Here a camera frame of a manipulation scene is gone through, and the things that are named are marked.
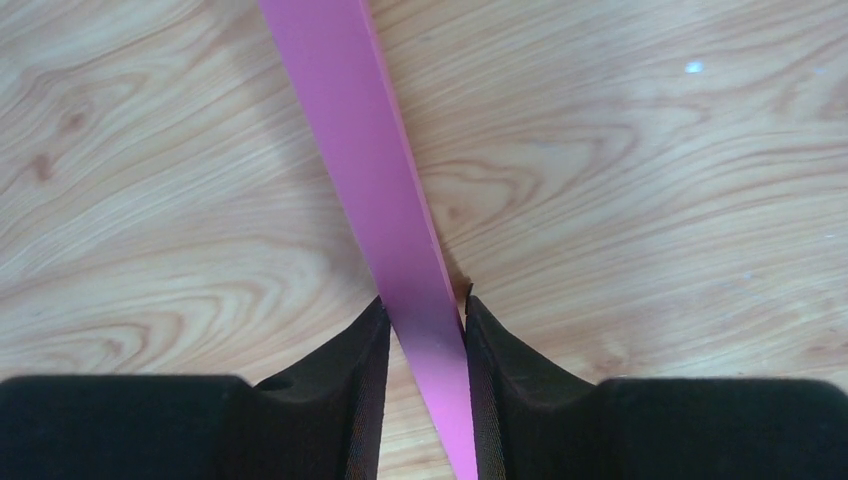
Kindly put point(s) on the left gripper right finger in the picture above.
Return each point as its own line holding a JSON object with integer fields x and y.
{"x": 534, "y": 420}

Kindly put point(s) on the pink picture frame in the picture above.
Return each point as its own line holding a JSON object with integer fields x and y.
{"x": 336, "y": 66}

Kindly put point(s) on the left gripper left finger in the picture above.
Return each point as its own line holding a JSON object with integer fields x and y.
{"x": 320, "y": 418}

